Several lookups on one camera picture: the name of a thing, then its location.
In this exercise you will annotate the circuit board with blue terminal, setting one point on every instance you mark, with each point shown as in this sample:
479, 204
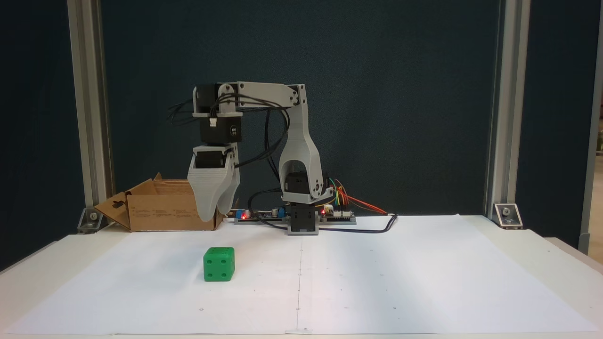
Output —
259, 217

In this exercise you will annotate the open cardboard box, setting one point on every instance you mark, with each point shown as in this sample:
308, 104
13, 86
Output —
155, 214

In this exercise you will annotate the aluminium frame post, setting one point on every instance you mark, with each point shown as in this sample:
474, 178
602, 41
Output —
89, 117
508, 117

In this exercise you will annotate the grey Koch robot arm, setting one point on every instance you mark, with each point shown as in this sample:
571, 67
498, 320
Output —
301, 141

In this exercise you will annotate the grey post at picture edge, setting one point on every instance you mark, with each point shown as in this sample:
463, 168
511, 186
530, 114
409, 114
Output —
594, 141

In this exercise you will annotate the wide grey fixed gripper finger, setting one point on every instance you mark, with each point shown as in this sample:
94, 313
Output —
207, 193

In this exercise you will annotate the metal corner bracket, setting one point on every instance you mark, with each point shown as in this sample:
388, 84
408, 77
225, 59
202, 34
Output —
90, 221
508, 215

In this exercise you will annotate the circuit board with white connector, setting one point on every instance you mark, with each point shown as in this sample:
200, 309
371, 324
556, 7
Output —
338, 216

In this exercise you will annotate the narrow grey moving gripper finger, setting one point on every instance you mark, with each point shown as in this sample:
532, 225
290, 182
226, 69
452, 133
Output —
234, 188

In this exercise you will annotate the green dice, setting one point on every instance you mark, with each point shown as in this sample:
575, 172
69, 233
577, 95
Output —
218, 266

